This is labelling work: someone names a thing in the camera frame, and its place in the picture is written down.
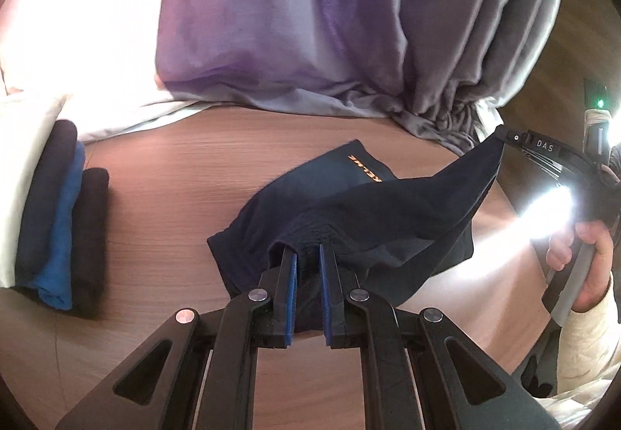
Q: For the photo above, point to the person's right hand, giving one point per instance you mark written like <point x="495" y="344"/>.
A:
<point x="599" y="274"/>

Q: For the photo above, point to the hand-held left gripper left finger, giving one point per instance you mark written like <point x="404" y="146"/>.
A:
<point x="289" y="294"/>

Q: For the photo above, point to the grey curtain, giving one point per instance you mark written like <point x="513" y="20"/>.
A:
<point x="461" y="46"/>

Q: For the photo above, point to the dark navy pants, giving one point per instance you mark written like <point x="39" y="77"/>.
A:
<point x="388" y="226"/>

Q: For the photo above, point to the dark navy folded garment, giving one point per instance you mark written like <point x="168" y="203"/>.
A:
<point x="46" y="197"/>

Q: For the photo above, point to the purple curtain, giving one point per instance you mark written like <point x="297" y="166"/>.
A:
<point x="281" y="22"/>

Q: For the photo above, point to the blue folded garment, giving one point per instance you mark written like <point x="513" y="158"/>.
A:
<point x="60" y="255"/>

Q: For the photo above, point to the white folded cloth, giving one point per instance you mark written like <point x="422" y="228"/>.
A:
<point x="24" y="168"/>

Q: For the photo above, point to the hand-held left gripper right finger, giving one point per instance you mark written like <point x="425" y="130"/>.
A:
<point x="325" y="294"/>

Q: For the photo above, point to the black folded garment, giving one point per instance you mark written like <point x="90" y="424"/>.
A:
<point x="92" y="241"/>

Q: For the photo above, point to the white sheer curtain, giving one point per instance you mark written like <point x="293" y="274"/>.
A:
<point x="87" y="46"/>

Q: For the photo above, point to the person's right forearm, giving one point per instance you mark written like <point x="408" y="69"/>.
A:
<point x="587" y="347"/>

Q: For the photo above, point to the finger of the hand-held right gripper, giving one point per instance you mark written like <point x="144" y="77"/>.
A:
<point x="538" y="144"/>

